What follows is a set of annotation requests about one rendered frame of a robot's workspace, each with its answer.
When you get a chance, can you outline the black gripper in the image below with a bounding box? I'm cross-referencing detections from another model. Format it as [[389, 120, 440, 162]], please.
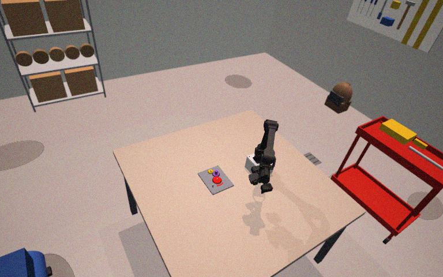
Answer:
[[251, 166, 273, 194]]

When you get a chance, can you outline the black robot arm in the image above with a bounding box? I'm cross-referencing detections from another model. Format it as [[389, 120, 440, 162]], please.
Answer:
[[249, 119, 279, 185]]

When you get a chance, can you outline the red gear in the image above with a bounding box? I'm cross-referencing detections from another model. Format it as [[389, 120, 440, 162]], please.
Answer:
[[212, 176, 222, 184]]

